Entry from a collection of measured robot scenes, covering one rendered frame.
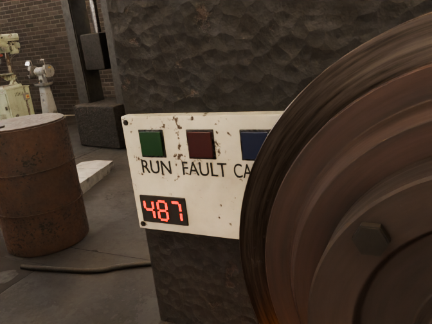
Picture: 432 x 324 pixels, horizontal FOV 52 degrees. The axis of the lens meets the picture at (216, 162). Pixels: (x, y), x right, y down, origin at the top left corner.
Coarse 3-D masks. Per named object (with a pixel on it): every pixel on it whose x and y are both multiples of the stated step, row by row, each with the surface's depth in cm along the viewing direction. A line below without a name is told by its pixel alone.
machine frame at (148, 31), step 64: (128, 0) 61; (192, 0) 57; (256, 0) 54; (320, 0) 50; (384, 0) 48; (128, 64) 65; (192, 64) 60; (256, 64) 56; (320, 64) 53; (192, 256) 70; (192, 320) 75; (256, 320) 69
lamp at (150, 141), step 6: (144, 132) 64; (150, 132) 63; (156, 132) 63; (144, 138) 64; (150, 138) 64; (156, 138) 63; (144, 144) 65; (150, 144) 64; (156, 144) 64; (162, 144) 64; (144, 150) 65; (150, 150) 64; (156, 150) 64; (162, 150) 64
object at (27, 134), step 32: (0, 128) 287; (32, 128) 281; (64, 128) 304; (0, 160) 282; (32, 160) 285; (64, 160) 302; (0, 192) 291; (32, 192) 289; (64, 192) 303; (0, 224) 307; (32, 224) 295; (64, 224) 305; (32, 256) 303
